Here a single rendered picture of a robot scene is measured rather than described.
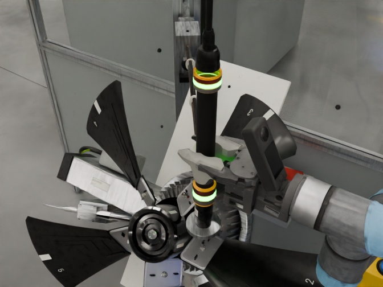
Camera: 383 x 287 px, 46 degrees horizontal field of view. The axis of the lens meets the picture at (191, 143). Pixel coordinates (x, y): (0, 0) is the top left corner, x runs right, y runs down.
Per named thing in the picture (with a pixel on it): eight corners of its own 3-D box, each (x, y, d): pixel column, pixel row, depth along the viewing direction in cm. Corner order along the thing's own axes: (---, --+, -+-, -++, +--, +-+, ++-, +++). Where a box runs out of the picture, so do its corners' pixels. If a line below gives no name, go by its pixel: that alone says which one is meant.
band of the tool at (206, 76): (192, 80, 71) (192, 64, 69) (219, 79, 71) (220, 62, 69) (194, 95, 67) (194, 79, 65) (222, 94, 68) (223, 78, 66)
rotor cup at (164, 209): (141, 242, 109) (111, 251, 97) (161, 187, 107) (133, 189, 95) (192, 270, 103) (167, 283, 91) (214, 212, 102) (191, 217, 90)
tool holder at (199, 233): (184, 206, 95) (184, 173, 89) (218, 204, 95) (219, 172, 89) (186, 241, 88) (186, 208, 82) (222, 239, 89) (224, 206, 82)
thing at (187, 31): (175, 42, 139) (174, 17, 133) (198, 42, 139) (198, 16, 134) (176, 60, 131) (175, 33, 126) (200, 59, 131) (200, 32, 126)
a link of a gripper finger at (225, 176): (195, 176, 74) (246, 191, 72) (195, 169, 73) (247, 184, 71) (204, 158, 77) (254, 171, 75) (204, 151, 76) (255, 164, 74)
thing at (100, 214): (157, 227, 110) (45, 208, 125) (157, 218, 110) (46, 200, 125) (152, 228, 108) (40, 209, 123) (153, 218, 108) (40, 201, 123)
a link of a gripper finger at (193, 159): (171, 181, 79) (221, 195, 77) (171, 156, 75) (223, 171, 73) (178, 169, 82) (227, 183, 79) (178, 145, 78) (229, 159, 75)
